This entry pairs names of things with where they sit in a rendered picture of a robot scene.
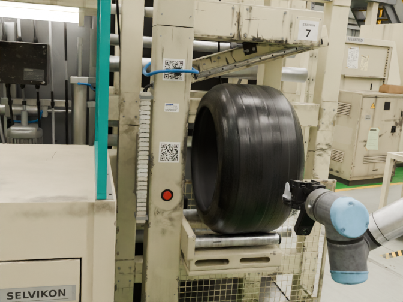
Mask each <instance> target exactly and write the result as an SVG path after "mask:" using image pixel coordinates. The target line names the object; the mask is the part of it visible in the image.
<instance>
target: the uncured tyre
mask: <svg viewBox="0 0 403 302"><path fill-rule="evenodd" d="M304 167H305V150H304V142H303V134H302V128H301V125H300V121H299V118H298V116H297V113H296V111H295V109H294V107H293V106H292V104H291V103H290V102H289V100H288V99H287V98H286V97H285V96H284V94H283V93H282V92H281V91H280V90H278V89H275V88H273V87H270V86H265V85H254V84H232V83H224V84H219V85H216V86H214V87H213V88H212V89H211V90H210V91H208V92H207V93H206V94H205V95H204V96H203V97H202V99H201V100H200V103H199V106H198V108H197V111H196V116H195V119H194V126H193V135H192V142H191V180H192V187H193V196H194V202H195V205H196V209H197V213H198V215H199V217H200V219H201V221H202V222H203V223H204V224H205V225H206V226H208V227H209V228H210V229H211V230H212V231H213V232H216V233H219V234H252V233H267V232H271V231H274V230H276V229H278V228H279V227H280V226H281V225H282V224H283V223H284V222H285V221H286V220H287V219H288V216H289V214H290V212H291V210H292V208H291V207H289V206H287V205H284V204H283V200H282V196H283V194H284V191H285V185H286V183H287V182H288V183H289V185H290V179H292V180H300V181H303V175H304Z"/></svg>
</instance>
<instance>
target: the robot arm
mask: <svg viewBox="0 0 403 302"><path fill-rule="evenodd" d="M282 200H283V204H284V205H287V206H289V207H291V208H293V209H296V210H300V213H299V216H298V218H297V221H296V224H295V226H294V231H295V233H296V235H310V233H311V231H312V228H313V226H314V224H315V221H317V222H319V223H320V224H322V225H324V227H325V232H326V241H327V251H328V256H329V265H330V270H329V271H330V273H331V277H332V279H333V280H334V281H335V282H337V283H340V284H343V285H357V284H360V283H363V282H365V281H367V280H368V273H369V271H368V267H367V260H368V255H369V252H370V251H372V250H374V249H376V248H378V247H380V246H382V245H385V243H387V242H389V241H391V240H394V239H396V238H398V237H400V236H402V235H403V197H402V198H400V199H398V200H396V201H394V202H392V203H390V204H388V205H387V206H385V207H383V208H381V209H379V210H377V211H375V212H373V213H371V214H369V213H368V210H367V208H366V207H365V206H364V205H363V204H362V203H361V202H359V201H358V200H356V199H354V198H352V197H346V196H344V195H341V194H337V193H336V192H333V191H330V190H327V189H326V186H325V185H322V184H320V182H318V181H315V180H312V179H311V182H302V181H300V180H292V179H290V185H289V183H288V182H287V183H286V185H285V191H284V194H283V196H282Z"/></svg>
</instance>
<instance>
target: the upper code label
mask: <svg viewBox="0 0 403 302"><path fill-rule="evenodd" d="M174 67H180V68H181V69H185V59H169V58H163V69H174ZM163 80H167V81H184V73H180V75H175V74H174V73H163Z"/></svg>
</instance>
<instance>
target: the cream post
mask: <svg viewBox="0 0 403 302"><path fill-rule="evenodd" d="M195 9H196V0H154V7H153V22H152V26H153V27H152V50H151V72H152V71H156V70H163V58H169V59H185V69H187V70H191V69H192V58H193V39H194V19H195ZM151 81H154V89H151V87H150V93H151V95H153V96H154V99H151V100H150V101H149V102H150V103H151V104H150V110H149V111H150V114H149V116H150V119H149V121H150V123H149V128H148V129H149V132H148V134H149V137H148V138H149V141H148V143H149V145H148V148H149V150H148V156H150V160H148V163H147V165H148V167H147V169H148V172H147V174H148V176H147V178H148V179H147V185H146V186H147V193H146V213H147V214H148V221H146V222H145V223H144V236H143V264H142V292H141V302H178V286H179V267H180V257H181V227H182V218H183V207H184V187H185V166H186V158H187V138H188V118H189V108H190V89H191V73H184V81H167V80H163V74H162V73H158V74H154V75H152V76H151V79H150V84H151ZM165 103H172V104H179V112H166V111H164V107H165ZM160 142H181V143H180V154H179V163H178V162H158V158H159V145H160ZM165 191H169V192H170V193H171V197H170V199H168V200H166V199H164V197H163V193H164V192H165Z"/></svg>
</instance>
